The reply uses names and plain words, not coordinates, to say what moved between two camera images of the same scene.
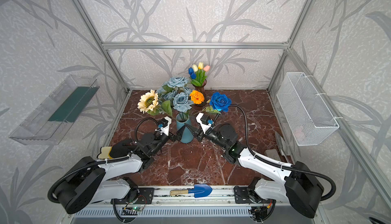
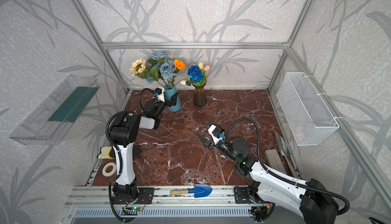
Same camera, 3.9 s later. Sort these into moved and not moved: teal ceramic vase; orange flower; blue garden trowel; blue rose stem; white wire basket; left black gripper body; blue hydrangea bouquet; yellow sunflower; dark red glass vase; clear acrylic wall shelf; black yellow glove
Moved: left black gripper body; orange flower; teal ceramic vase; blue rose stem; yellow sunflower; blue hydrangea bouquet
Not moved: black yellow glove; white wire basket; dark red glass vase; clear acrylic wall shelf; blue garden trowel
